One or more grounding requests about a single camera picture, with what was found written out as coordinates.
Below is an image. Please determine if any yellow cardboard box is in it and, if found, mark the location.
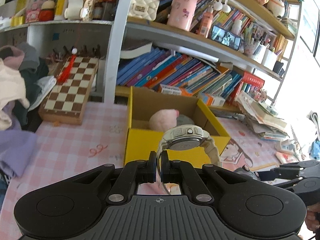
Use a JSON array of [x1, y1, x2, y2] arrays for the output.
[[124, 87, 231, 168]]

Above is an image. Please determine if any white digital wristwatch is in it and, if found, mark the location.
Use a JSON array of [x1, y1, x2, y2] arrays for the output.
[[156, 125, 222, 196]]

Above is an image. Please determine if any white shelf frame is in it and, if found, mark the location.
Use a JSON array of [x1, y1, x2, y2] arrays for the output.
[[1, 0, 296, 103]]

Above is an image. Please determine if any white blue orange box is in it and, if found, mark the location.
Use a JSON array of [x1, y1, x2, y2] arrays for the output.
[[197, 93, 225, 107]]

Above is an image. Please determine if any white orange usmile box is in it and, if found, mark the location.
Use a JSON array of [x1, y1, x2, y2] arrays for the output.
[[158, 84, 193, 96]]

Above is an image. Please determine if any dark green garment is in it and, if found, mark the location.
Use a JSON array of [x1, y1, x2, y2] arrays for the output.
[[13, 42, 49, 127]]

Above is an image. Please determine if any red thick dictionary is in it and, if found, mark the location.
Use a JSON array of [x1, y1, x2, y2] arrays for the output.
[[242, 71, 265, 88]]

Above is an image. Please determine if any purple garment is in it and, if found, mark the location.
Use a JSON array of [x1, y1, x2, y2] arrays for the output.
[[1, 101, 37, 178]]

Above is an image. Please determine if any purple grey toy car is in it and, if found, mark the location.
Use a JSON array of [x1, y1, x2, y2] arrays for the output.
[[234, 165, 260, 180]]

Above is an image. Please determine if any pink plush pig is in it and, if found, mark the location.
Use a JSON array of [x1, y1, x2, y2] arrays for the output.
[[149, 109, 180, 132]]

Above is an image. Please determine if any smartphone showing video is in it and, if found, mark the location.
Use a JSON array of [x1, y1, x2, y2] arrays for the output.
[[211, 25, 241, 51]]

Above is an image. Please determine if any pink checkered table mat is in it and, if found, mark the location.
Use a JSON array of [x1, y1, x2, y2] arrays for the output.
[[1, 102, 279, 239]]

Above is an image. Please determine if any grey tape roll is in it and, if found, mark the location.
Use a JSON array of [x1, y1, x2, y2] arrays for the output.
[[177, 114, 195, 126]]

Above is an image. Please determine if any wooden chessboard box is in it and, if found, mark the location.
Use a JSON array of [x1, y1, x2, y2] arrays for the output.
[[39, 56, 99, 125]]

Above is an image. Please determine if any pink cylindrical cup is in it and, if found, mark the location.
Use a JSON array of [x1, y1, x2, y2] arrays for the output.
[[167, 0, 198, 31]]

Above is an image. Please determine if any orange bottle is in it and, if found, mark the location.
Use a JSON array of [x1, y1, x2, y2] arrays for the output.
[[198, 5, 214, 38]]

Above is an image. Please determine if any red tassel ornament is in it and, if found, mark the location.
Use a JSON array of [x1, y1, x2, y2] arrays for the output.
[[57, 48, 78, 84]]

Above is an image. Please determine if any beige garment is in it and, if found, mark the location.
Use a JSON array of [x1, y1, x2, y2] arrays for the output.
[[1, 59, 30, 131]]

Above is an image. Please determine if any cream quilted handbag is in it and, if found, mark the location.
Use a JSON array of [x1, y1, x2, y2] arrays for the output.
[[128, 0, 159, 21]]

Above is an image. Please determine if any white power strip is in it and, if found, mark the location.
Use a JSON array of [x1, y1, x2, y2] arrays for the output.
[[276, 139, 297, 155]]

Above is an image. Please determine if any stack of papers and books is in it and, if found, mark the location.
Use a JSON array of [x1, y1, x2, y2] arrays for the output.
[[236, 91, 289, 141]]

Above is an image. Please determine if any row of leaning books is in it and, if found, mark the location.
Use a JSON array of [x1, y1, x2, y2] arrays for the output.
[[116, 46, 242, 99]]

